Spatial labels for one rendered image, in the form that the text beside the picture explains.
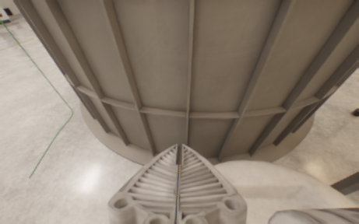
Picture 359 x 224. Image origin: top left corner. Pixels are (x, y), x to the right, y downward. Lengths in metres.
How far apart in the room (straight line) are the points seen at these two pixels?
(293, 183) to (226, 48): 0.42
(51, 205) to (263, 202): 0.93
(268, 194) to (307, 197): 0.10
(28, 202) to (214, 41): 1.10
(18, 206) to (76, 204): 0.30
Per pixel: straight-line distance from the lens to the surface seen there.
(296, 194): 0.56
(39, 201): 1.05
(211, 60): 0.39
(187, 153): 0.16
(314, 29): 0.50
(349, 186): 0.94
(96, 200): 0.88
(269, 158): 0.96
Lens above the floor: 0.76
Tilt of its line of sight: 45 degrees down
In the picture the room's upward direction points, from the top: 1 degrees counter-clockwise
